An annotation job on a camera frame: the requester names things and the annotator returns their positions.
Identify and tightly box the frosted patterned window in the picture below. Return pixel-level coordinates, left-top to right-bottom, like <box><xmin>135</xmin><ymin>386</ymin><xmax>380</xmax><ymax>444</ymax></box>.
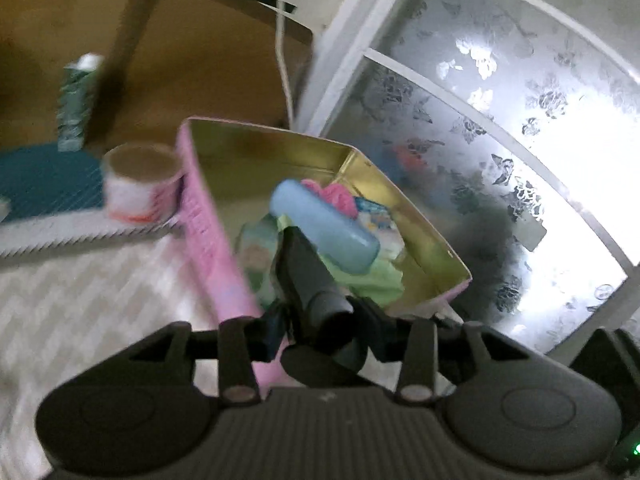
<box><xmin>295</xmin><ymin>0</ymin><xmax>640</xmax><ymax>361</ymax></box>

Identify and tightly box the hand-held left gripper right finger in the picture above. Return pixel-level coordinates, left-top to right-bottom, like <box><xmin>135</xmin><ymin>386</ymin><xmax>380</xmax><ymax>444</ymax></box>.
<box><xmin>350</xmin><ymin>297</ymin><xmax>536</xmax><ymax>405</ymax></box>

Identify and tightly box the pink tin box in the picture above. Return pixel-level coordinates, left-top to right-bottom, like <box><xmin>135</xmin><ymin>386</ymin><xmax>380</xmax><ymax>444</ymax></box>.
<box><xmin>175</xmin><ymin>116</ymin><xmax>473</xmax><ymax>391</ymax></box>

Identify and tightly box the green drink carton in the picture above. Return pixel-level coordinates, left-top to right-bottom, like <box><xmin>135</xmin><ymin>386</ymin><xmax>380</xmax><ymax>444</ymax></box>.
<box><xmin>56</xmin><ymin>53</ymin><xmax>103</xmax><ymax>153</ymax></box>

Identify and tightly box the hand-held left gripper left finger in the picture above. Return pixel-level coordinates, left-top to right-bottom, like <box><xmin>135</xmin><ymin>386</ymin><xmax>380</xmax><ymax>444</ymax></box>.
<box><xmin>125</xmin><ymin>305</ymin><xmax>292</xmax><ymax>407</ymax></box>

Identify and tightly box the beige patterned tablecloth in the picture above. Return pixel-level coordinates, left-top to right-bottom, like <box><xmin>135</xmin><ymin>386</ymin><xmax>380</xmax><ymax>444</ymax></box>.
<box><xmin>0</xmin><ymin>210</ymin><xmax>301</xmax><ymax>480</ymax></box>

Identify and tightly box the small tin can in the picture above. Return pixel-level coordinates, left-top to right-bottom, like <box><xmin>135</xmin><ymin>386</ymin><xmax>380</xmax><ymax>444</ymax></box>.
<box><xmin>102</xmin><ymin>142</ymin><xmax>186</xmax><ymax>225</ymax></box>

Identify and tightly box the pink fluffy sock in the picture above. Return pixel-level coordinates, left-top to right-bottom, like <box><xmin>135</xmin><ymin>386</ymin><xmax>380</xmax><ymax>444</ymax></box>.
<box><xmin>300</xmin><ymin>180</ymin><xmax>361</xmax><ymax>221</ymax></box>

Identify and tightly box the light green cloth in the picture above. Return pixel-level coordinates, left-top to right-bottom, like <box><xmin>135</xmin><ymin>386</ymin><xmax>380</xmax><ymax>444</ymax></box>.
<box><xmin>237</xmin><ymin>212</ymin><xmax>408</xmax><ymax>311</ymax></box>

